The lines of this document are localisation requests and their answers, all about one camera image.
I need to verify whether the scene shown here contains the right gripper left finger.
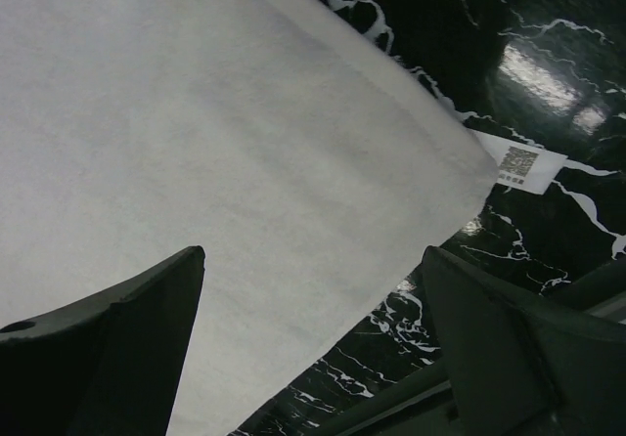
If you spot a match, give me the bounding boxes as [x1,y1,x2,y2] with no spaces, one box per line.
[1,246,204,435]

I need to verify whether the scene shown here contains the large white towel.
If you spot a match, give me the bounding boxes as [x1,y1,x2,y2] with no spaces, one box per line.
[1,0,516,435]

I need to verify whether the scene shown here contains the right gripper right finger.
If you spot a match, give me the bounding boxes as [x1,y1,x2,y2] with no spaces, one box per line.
[422,246,625,435]

